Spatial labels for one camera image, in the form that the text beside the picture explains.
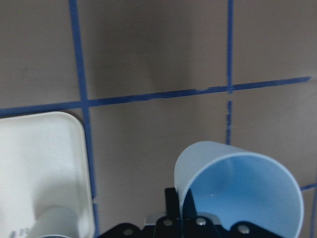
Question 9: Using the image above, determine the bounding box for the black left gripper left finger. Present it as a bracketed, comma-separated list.
[164, 187, 179, 219]

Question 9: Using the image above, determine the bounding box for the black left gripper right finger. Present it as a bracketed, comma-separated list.
[182, 189, 197, 220]

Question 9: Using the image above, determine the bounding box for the white plastic tray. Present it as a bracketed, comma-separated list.
[0, 112, 96, 238]

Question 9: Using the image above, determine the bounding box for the grey plastic cup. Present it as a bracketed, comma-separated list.
[27, 206, 79, 238]

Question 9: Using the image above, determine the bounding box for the light blue plastic cup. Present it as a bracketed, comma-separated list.
[174, 141, 304, 238]

